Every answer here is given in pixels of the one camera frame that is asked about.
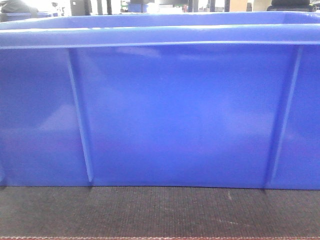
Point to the dark grey conveyor belt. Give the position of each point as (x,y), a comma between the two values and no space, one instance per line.
(158,212)

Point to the large blue plastic bin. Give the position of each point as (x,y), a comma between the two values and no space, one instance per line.
(227,100)

